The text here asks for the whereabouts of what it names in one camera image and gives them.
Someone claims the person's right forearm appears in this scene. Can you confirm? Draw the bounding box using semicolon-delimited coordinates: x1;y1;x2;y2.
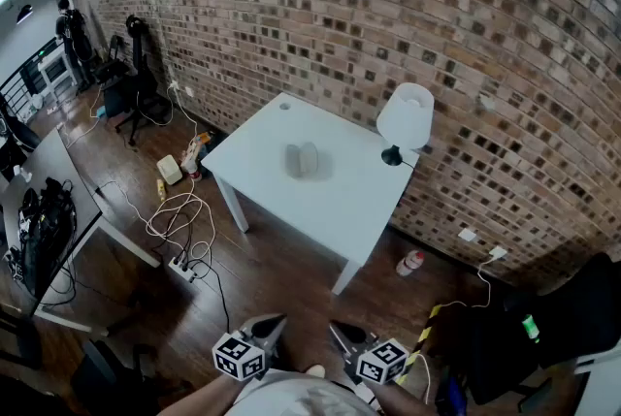
373;379;441;416

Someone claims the pile of black cables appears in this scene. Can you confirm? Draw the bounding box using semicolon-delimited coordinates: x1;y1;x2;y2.
4;178;79;304

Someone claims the person's left forearm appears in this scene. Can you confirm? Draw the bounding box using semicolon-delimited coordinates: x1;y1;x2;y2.
154;372;244;416

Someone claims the black office chair with headrest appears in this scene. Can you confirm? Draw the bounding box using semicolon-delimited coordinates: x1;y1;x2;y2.
114;15;174;146

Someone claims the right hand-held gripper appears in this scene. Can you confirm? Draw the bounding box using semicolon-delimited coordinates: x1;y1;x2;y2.
330;322;409;385

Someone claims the plastic bottle with red cap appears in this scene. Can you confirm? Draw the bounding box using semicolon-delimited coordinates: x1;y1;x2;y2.
396;249;427;278

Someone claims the white charger cable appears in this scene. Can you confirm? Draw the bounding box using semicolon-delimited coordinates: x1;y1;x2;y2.
135;86;200;148

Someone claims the grey desk with white legs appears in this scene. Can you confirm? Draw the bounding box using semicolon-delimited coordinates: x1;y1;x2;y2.
0;127;162;337

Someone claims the white shelf unit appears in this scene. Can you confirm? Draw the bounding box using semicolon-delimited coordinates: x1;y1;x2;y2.
37;49;74;105

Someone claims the beige box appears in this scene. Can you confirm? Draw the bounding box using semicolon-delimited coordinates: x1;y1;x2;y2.
156;155;184;186

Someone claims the grey oval object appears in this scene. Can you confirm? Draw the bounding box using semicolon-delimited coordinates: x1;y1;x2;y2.
284;141;320;178

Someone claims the black mesh office chair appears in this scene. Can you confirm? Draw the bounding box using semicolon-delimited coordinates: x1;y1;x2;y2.
455;252;621;405

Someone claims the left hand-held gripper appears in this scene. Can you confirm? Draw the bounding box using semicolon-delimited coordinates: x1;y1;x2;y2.
212;312;288;381

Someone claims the coiled white floor cable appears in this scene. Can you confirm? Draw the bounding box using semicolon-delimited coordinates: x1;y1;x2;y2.
104;180;217;265

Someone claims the white table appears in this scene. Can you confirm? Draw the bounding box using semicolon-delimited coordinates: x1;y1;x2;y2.
201;92;421;297

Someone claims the yellow and black hazard tape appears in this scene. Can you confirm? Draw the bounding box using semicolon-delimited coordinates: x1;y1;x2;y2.
395;304;445;386

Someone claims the white and orange power strip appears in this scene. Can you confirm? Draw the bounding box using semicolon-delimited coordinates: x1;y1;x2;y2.
181;131;214;173

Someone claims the thin white cable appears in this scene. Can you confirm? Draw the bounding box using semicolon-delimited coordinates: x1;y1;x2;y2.
434;253;506;311

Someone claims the green bottle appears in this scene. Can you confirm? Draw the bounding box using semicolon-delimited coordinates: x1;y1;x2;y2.
521;314;540;343

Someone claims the person's white t-shirt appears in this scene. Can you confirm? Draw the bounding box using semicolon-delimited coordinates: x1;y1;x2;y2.
231;368;382;416

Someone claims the white shade table lamp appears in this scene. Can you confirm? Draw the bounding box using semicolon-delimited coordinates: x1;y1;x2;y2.
376;82;436;167

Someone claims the black metal railing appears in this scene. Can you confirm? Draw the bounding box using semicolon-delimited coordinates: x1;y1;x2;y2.
0;38;64;114

